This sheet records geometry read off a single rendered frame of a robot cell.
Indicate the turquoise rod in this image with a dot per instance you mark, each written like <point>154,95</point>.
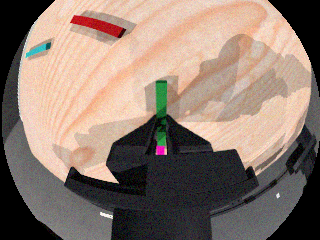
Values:
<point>42,48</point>

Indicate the red rod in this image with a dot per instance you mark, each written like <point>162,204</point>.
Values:
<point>102,26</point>

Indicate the green rod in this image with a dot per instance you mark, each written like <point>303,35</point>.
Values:
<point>161,111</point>

